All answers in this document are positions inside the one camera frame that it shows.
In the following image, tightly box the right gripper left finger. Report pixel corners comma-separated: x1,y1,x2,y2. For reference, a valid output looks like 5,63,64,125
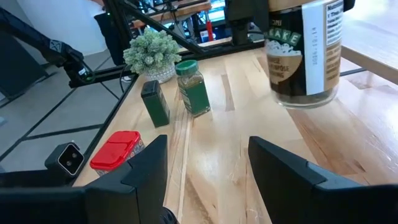
0,134,169,224

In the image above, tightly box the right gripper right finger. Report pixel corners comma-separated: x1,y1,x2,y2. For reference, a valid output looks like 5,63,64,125
248,135,398,224

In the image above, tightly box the paprika tin red lid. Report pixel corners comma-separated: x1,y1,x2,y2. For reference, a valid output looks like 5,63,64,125
89,130,146,177

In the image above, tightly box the dark green pepper tin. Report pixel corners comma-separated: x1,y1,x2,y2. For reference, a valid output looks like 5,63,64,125
140,80,171,128

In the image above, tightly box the green-lidded spice jar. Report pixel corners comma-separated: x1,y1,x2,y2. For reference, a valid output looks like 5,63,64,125
174,59,211,118

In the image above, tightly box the wooden workbench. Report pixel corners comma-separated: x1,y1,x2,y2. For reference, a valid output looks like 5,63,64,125
130,0,213,29

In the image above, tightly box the green artificial potted plant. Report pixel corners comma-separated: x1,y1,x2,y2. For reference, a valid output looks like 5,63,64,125
123,27,182,84

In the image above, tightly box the small black table camera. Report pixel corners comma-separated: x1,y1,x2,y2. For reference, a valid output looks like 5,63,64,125
44,141,85,179

